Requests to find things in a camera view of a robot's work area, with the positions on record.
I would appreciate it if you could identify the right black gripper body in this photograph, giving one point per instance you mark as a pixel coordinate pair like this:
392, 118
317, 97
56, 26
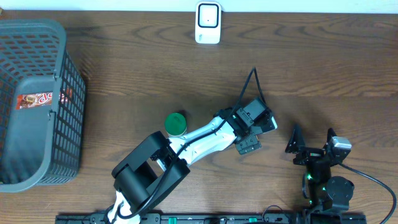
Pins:
310, 155

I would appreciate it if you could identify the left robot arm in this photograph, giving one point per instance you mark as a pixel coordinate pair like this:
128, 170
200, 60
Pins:
158, 164

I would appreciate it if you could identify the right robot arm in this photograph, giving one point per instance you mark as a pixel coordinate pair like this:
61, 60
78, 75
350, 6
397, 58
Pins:
329, 195

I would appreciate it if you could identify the black mounting rail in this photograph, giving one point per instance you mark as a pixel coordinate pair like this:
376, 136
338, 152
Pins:
272, 217

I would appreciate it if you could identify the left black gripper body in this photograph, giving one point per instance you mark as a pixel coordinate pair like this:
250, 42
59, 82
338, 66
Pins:
252, 142

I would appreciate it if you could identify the white barcode scanner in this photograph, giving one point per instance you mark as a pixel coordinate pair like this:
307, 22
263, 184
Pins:
208, 22

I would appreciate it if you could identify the grey plastic mesh basket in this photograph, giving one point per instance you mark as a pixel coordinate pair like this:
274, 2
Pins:
42, 106

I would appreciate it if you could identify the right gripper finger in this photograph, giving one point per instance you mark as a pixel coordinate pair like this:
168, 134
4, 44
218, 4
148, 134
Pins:
296, 141
330, 136

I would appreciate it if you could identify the red chocolate bar wrapper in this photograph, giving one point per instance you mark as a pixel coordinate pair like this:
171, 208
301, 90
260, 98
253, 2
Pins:
34, 100

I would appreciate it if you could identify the green lid jar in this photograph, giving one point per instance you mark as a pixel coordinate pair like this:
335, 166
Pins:
175, 124

